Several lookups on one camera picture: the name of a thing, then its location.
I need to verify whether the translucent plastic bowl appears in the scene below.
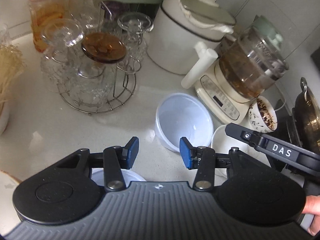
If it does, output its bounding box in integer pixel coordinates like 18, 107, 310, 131
155, 93, 214, 152
91, 168, 147, 186

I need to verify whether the white ceramic bowl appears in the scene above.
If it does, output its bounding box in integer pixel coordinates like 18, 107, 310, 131
211, 125, 271, 167

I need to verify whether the white plate orange rim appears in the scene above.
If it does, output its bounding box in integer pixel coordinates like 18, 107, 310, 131
0, 170, 21, 235

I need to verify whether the person's right hand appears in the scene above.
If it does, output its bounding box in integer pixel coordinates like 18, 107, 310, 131
302, 196, 320, 236

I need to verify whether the black induction cooktop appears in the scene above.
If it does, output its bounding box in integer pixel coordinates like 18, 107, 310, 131
268, 107, 319, 178

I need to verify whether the black wok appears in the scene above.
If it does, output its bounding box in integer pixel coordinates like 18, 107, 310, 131
293, 77, 319, 154

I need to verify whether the bowl with tea leaves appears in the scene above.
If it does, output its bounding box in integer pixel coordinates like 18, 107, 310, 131
248, 96, 278, 133

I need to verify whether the glass health kettle with base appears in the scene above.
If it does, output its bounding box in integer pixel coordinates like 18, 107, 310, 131
195, 16, 289, 124

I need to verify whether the bowl with noodles and garlic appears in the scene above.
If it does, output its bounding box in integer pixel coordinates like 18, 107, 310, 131
1, 23, 25, 134

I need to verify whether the white electric cooking pot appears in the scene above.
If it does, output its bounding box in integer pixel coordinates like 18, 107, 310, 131
147, 0, 236, 75

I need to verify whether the red lid plastic jar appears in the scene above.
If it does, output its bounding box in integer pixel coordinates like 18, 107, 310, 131
28, 0, 68, 53

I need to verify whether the wire rack with glass cups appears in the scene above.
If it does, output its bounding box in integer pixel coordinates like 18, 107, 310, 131
41, 0, 153, 114

